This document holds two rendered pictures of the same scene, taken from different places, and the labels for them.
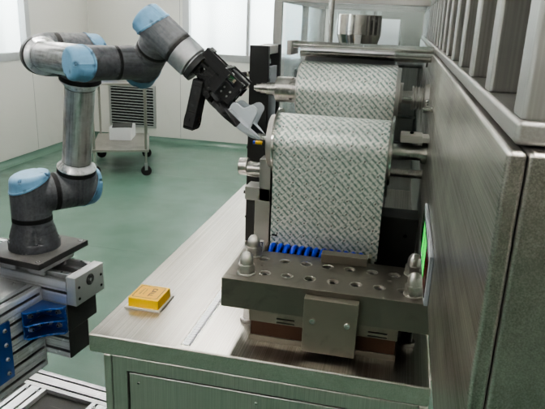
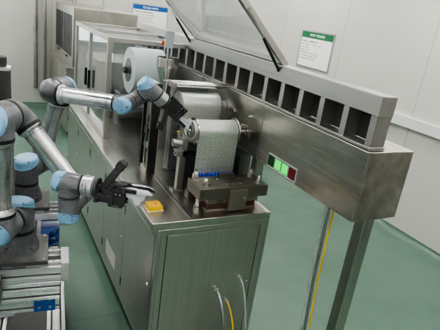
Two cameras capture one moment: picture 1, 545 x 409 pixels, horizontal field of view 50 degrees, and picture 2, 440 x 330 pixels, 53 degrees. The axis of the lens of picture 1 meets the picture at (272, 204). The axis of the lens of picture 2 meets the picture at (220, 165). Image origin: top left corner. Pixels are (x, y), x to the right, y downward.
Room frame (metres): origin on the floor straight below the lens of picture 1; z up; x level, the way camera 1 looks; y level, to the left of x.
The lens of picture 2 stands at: (-0.52, 1.36, 1.87)
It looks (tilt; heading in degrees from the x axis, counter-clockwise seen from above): 19 degrees down; 318
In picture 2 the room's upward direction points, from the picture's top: 8 degrees clockwise
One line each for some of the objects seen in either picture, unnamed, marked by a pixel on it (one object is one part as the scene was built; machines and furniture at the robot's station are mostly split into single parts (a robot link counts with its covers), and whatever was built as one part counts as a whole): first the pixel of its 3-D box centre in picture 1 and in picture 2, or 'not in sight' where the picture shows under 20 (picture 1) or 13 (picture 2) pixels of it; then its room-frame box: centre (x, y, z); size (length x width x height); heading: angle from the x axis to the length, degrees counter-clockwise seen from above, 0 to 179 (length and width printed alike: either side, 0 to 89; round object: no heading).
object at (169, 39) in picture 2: not in sight; (167, 38); (1.81, -0.14, 1.66); 0.07 x 0.07 x 0.10; 63
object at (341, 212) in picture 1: (325, 214); (215, 158); (1.19, -0.11, 1.11); 0.23 x 0.01 x 0.18; 78
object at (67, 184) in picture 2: not in sight; (68, 183); (0.92, 0.80, 1.21); 0.11 x 0.08 x 0.09; 45
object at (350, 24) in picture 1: (359, 24); (167, 62); (1.96, -0.25, 1.50); 0.14 x 0.14 x 0.06
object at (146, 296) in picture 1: (149, 297); (154, 205); (1.17, 0.26, 0.91); 0.07 x 0.07 x 0.02; 78
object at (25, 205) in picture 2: not in sight; (18, 213); (1.19, 0.89, 0.98); 0.13 x 0.12 x 0.14; 135
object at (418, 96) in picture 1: (414, 97); (221, 105); (1.46, -0.34, 1.33); 0.07 x 0.07 x 0.07; 78
